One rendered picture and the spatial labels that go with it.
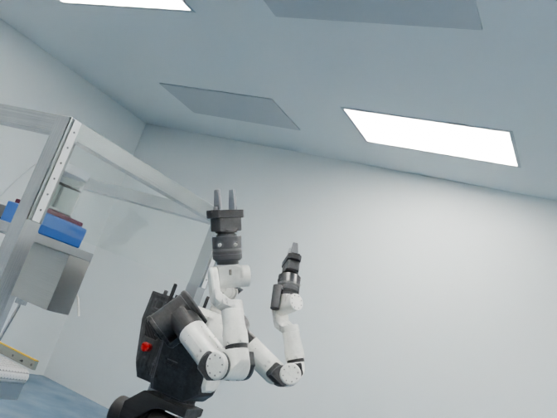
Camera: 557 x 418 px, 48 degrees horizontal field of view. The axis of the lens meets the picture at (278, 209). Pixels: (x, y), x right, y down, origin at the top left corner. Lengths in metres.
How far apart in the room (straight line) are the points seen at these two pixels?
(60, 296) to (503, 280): 3.69
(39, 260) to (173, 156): 4.56
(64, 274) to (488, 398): 3.58
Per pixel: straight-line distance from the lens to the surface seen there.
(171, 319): 1.96
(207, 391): 2.18
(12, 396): 2.37
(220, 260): 1.84
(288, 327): 2.37
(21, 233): 2.04
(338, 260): 5.53
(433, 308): 5.22
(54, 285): 2.27
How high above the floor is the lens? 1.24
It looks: 10 degrees up
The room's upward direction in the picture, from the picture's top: 20 degrees clockwise
